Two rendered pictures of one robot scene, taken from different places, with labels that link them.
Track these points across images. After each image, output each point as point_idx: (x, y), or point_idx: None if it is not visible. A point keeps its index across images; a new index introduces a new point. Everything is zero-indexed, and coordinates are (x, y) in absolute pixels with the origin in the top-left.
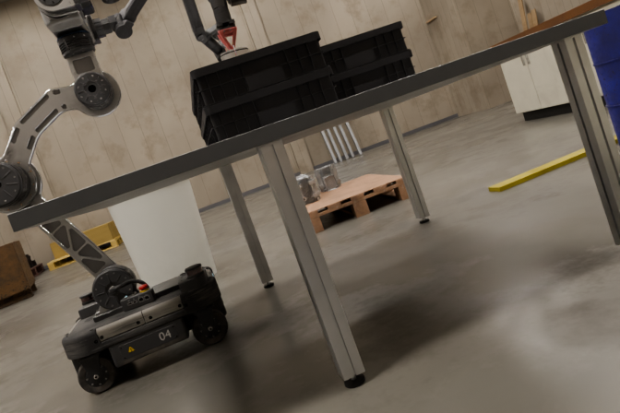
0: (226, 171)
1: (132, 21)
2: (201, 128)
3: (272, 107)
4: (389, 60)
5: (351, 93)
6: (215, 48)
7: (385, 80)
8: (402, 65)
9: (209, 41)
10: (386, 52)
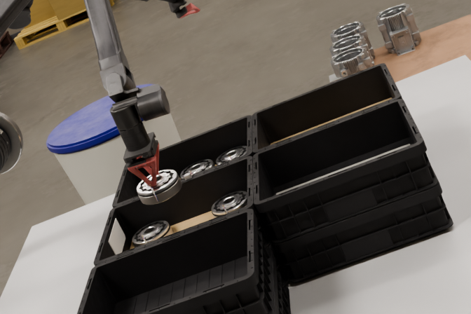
0: None
1: (27, 8)
2: None
3: None
4: (400, 205)
5: (336, 254)
6: None
7: (392, 231)
8: (423, 208)
9: None
10: (395, 190)
